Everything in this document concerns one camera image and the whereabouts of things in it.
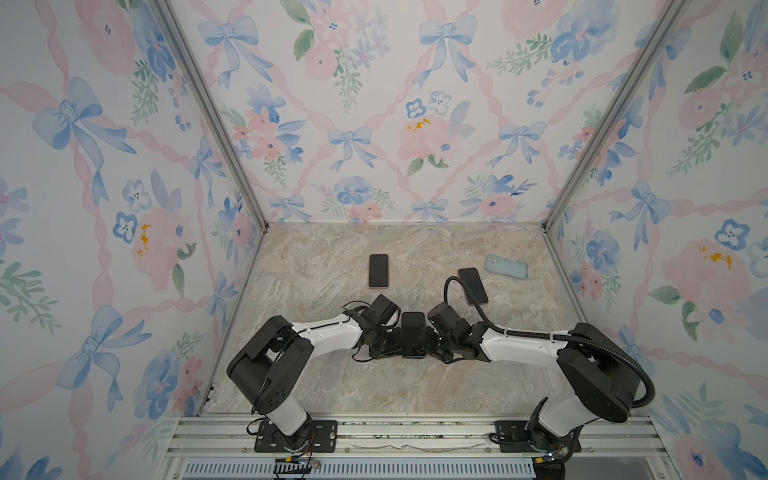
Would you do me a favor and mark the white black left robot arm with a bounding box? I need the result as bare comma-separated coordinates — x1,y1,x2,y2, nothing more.
226,306,397,436

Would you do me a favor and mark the white vent grille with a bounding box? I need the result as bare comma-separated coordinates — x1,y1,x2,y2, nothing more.
180,457,537,479

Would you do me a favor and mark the aluminium corner post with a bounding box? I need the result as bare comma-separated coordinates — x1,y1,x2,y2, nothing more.
148,0,268,234
542,0,688,235

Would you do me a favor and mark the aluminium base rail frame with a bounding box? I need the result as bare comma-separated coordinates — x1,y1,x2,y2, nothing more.
156,414,681,479

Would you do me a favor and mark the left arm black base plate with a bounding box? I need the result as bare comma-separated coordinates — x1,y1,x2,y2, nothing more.
254,419,338,454

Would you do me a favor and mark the black corrugated cable hose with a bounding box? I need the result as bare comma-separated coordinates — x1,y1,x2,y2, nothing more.
443,275,656,409

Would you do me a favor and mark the silver edged phone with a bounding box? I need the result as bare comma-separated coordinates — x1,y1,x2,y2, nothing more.
368,253,391,288

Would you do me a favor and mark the black phone case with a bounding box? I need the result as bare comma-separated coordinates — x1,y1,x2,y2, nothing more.
400,311,427,360

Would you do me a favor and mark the pink edged phone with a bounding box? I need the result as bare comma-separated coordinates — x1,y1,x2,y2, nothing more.
458,267,489,305

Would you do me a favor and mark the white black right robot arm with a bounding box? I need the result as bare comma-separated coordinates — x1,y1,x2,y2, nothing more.
421,323,647,453

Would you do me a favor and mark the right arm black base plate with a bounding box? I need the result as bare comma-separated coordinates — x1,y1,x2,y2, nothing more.
493,419,582,454

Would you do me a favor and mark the aluminium corner post right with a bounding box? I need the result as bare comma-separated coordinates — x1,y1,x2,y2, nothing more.
542,0,688,235

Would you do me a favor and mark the light blue phone case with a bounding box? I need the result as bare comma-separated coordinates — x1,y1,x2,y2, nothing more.
485,255,529,280

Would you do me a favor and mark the blue edged phone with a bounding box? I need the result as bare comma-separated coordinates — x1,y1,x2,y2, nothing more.
402,313,425,355

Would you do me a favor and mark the aluminium corner post left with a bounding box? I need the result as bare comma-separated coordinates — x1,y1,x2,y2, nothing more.
148,0,268,234

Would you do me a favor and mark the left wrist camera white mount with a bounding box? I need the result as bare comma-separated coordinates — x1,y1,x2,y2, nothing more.
362,295,401,329

